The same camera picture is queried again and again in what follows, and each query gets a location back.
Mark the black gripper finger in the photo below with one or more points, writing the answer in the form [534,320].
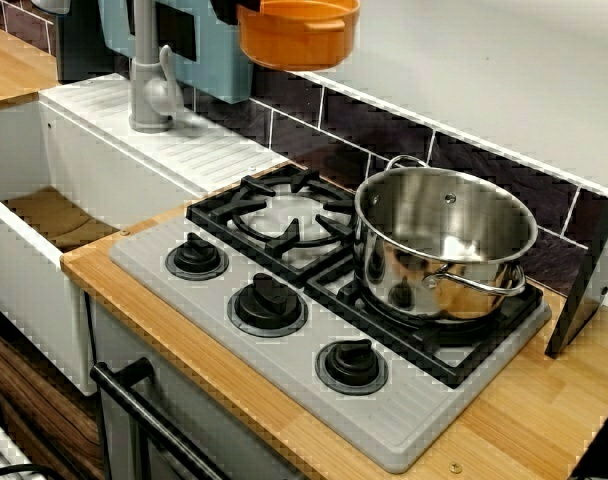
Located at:
[251,3]
[226,11]

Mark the orange plastic pot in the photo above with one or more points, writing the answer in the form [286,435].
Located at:
[294,42]

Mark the black stove knob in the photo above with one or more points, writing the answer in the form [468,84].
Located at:
[196,256]
[265,302]
[351,365]

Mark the stainless steel pot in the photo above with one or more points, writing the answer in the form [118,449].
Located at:
[409,280]

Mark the grey stove top plate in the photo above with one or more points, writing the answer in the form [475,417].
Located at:
[264,370]

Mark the teal plastic panel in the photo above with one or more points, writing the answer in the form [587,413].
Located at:
[219,65]

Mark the light grey faucet lever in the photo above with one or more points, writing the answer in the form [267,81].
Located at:
[161,92]

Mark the grey faucet column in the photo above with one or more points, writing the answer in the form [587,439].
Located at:
[143,75]

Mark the white rounded object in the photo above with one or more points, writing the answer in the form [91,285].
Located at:
[54,5]

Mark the white sink basin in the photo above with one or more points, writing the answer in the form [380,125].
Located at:
[109,165]

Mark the black burner grate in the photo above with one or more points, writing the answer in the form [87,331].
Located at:
[219,215]
[434,352]

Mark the grey oven door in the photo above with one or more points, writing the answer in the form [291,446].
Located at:
[194,400]

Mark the black side panel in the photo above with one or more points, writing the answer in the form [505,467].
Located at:
[584,285]

